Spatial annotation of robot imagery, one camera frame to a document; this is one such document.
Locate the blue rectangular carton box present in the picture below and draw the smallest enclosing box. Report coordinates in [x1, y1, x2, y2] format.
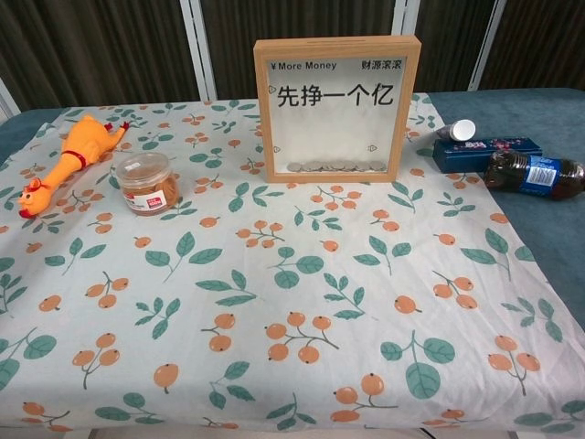
[432, 135, 543, 174]

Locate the clear plastic jar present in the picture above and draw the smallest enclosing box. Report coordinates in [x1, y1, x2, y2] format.
[115, 153, 180, 215]

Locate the cola bottle blue label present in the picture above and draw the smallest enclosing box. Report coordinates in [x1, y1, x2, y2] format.
[484, 151, 585, 202]

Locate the wooden coin box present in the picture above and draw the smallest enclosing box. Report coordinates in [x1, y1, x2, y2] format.
[253, 38, 422, 185]

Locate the orange rubber chicken toy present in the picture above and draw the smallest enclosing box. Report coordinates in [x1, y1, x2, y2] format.
[16, 114, 133, 220]

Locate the purple tube white cap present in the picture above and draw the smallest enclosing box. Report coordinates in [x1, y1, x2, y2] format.
[437, 119, 476, 143]

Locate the floral leaf print tablecloth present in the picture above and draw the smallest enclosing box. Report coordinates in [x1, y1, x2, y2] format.
[0, 93, 585, 434]

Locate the dark ribbed partition panel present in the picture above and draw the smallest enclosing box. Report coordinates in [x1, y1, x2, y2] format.
[0, 0, 202, 118]
[180, 0, 497, 101]
[470, 0, 585, 92]

